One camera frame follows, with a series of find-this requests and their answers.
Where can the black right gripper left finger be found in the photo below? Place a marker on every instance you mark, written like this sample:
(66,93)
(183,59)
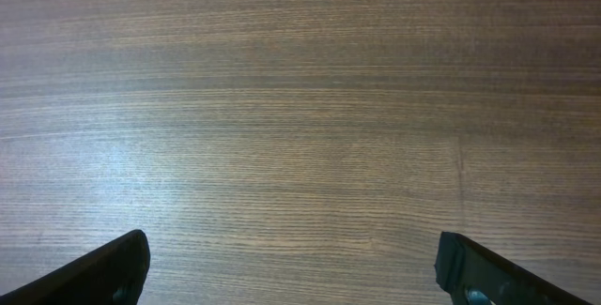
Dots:
(113,274)

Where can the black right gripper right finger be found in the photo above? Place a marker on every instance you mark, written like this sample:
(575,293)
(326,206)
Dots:
(472,274)

